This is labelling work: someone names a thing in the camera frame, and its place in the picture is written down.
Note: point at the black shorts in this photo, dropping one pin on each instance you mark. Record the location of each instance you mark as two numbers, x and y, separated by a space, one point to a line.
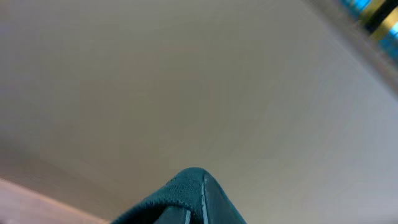
192 196

